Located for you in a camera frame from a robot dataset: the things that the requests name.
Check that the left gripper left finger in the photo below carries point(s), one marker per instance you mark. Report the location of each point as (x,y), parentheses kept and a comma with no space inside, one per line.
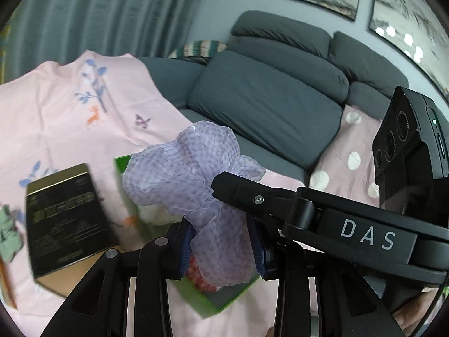
(98,305)

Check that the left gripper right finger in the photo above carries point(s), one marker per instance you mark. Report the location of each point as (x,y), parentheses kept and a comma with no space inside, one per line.
(346,303)

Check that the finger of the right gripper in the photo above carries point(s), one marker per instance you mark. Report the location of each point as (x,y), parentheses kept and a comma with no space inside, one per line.
(256,198)

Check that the purple mesh scrunchie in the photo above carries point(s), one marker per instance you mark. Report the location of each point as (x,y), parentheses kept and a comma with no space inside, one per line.
(179,176)

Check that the green scrunchie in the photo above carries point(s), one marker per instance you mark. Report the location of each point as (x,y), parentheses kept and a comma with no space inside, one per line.
(10,239)

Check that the red white scrunchie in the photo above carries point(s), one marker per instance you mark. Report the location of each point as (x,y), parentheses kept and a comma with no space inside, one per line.
(194,275)

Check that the person's hand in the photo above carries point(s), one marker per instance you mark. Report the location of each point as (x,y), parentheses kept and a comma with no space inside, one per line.
(414,310)

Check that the pink polka dot pillow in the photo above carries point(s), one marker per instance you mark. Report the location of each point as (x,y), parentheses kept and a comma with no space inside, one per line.
(346,167)

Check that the black gold tea tin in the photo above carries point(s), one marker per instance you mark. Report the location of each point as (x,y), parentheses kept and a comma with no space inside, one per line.
(67,228)

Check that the green cardboard box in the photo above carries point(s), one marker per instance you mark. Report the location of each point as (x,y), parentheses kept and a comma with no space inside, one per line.
(204,298)

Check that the grey sofa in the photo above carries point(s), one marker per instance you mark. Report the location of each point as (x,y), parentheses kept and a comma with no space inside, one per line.
(281,85)

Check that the striped knit pillow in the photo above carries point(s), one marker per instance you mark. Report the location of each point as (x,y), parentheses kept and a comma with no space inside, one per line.
(199,49)

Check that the pink animal print tablecloth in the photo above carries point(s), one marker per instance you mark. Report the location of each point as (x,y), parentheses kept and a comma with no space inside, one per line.
(45,127)

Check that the grey green curtain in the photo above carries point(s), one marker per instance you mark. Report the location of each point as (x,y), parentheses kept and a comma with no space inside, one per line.
(61,30)

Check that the black camera box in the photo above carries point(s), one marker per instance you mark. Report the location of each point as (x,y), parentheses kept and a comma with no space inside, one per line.
(410,152)

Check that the right framed wall painting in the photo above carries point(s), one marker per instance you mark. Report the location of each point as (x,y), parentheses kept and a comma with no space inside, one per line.
(413,28)

